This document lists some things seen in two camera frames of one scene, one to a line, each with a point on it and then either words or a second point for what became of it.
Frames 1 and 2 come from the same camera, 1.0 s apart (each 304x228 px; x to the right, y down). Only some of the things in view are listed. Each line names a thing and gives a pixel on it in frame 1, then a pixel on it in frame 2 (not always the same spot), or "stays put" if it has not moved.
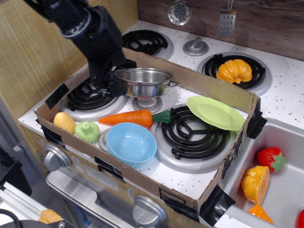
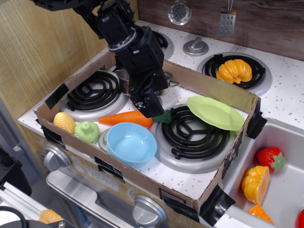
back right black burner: (212, 66) stays put
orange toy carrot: (143, 117) stays put
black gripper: (102, 44) -> (143, 66)
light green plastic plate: (215, 113) stays put
